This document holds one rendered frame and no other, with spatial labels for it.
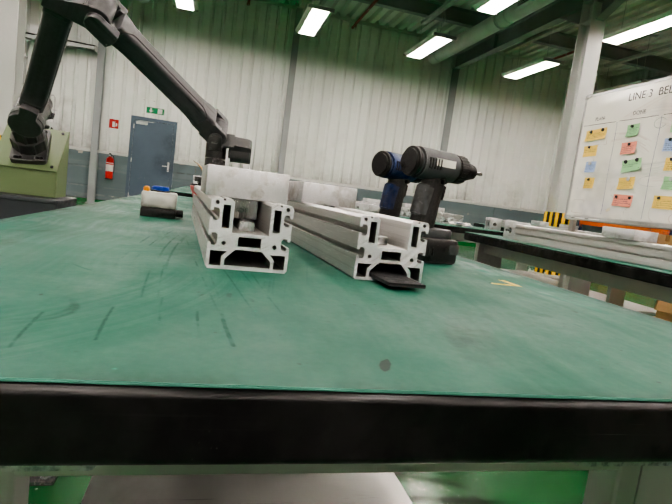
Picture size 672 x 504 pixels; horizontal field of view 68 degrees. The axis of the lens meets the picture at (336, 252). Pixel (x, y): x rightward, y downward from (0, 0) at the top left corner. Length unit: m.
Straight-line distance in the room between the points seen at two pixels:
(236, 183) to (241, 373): 0.42
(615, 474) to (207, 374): 0.39
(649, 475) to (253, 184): 0.54
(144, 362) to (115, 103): 12.38
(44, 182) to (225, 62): 11.19
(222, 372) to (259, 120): 12.21
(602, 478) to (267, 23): 12.68
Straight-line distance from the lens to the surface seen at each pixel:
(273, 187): 0.68
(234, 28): 12.87
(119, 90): 12.67
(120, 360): 0.30
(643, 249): 2.15
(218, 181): 0.68
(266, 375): 0.29
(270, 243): 0.62
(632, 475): 0.56
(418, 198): 0.96
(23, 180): 1.59
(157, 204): 1.25
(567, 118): 9.52
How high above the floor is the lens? 0.88
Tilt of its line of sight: 6 degrees down
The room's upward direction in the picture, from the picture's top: 8 degrees clockwise
